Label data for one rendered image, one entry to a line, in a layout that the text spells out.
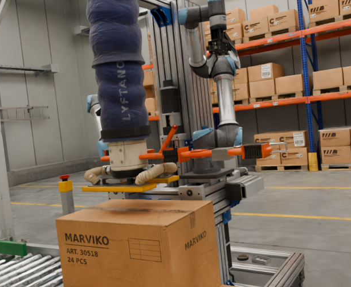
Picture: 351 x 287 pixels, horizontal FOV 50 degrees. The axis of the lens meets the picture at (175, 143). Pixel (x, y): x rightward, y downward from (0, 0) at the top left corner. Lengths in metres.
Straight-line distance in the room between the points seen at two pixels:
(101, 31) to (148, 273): 1.00
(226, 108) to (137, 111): 0.58
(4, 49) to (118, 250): 11.37
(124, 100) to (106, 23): 0.33
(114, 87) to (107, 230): 0.60
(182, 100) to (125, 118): 0.69
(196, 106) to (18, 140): 10.46
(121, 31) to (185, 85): 0.71
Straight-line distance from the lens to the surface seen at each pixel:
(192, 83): 2.22
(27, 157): 12.54
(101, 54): 1.65
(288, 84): 8.70
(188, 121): 2.22
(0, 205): 5.20
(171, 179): 1.68
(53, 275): 2.33
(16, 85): 12.61
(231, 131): 1.97
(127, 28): 1.66
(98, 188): 1.66
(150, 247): 1.49
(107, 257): 1.64
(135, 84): 1.65
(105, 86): 1.64
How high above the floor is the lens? 1.31
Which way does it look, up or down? 3 degrees down
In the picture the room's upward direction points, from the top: 6 degrees counter-clockwise
